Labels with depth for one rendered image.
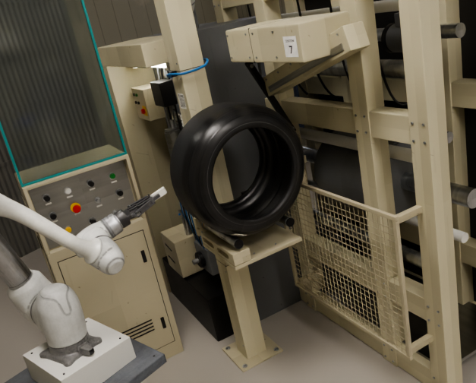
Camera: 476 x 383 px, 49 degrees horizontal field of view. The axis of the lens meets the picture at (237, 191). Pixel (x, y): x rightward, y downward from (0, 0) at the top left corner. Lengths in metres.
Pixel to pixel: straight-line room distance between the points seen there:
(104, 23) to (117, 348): 4.39
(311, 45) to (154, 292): 1.70
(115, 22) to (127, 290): 3.73
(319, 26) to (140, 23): 4.37
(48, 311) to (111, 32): 4.36
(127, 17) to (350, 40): 4.41
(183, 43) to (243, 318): 1.50
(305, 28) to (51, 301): 1.40
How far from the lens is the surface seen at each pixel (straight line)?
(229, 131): 2.20
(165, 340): 3.26
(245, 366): 3.08
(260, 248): 2.50
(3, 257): 2.21
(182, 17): 2.51
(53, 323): 2.13
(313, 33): 2.10
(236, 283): 2.87
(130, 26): 6.23
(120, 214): 2.20
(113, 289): 3.01
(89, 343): 2.23
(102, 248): 2.03
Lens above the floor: 1.92
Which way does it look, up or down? 20 degrees down
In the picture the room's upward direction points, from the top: 12 degrees counter-clockwise
